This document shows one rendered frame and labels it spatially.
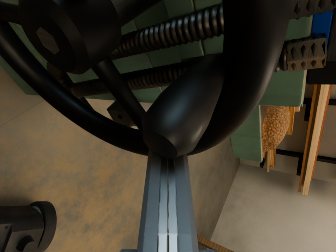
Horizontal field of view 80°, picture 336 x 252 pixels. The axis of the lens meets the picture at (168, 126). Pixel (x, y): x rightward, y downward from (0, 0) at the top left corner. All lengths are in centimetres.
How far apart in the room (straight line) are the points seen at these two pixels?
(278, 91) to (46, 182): 105
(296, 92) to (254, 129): 19
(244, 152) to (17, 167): 90
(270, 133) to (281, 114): 5
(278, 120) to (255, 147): 7
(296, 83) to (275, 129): 22
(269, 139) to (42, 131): 92
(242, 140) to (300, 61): 27
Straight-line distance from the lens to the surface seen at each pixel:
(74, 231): 134
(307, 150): 310
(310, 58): 19
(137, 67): 43
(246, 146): 44
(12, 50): 29
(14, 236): 92
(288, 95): 23
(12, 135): 103
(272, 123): 43
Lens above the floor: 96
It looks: 34 degrees down
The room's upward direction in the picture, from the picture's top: 98 degrees clockwise
